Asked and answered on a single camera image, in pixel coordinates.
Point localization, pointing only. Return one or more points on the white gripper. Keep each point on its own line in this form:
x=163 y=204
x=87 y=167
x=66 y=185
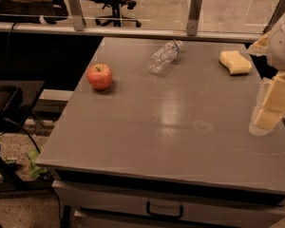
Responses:
x=282 y=49

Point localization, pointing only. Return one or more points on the yellow sponge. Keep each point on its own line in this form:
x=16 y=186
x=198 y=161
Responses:
x=235 y=62

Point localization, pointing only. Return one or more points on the red apple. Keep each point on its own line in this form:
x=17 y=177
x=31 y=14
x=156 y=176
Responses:
x=100 y=76

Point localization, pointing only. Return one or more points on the glass barrier panel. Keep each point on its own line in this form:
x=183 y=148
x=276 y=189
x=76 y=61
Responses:
x=168 y=18

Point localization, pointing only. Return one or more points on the clear plastic water bottle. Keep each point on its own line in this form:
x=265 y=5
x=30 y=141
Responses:
x=165 y=55

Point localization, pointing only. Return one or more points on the grey drawer cabinet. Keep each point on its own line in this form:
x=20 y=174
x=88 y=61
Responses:
x=102 y=201

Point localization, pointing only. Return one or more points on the green crumpled bag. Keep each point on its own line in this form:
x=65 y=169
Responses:
x=36 y=172

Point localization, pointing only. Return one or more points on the black side stand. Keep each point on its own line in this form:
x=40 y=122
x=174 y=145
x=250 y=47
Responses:
x=17 y=99

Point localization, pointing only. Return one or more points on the right metal glass bracket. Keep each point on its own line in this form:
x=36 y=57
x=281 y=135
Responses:
x=279 y=11

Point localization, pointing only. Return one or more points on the metal glass bracket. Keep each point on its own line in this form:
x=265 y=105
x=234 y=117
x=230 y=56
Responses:
x=279 y=11
x=79 y=23
x=193 y=17

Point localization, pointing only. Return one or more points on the middle metal glass bracket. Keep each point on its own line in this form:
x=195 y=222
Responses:
x=193 y=17

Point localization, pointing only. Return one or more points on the black drawer handle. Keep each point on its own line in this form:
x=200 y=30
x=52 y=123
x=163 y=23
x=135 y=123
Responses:
x=164 y=210

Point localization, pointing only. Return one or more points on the left metal glass bracket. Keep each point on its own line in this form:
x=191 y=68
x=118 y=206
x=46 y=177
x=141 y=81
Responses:
x=79 y=23

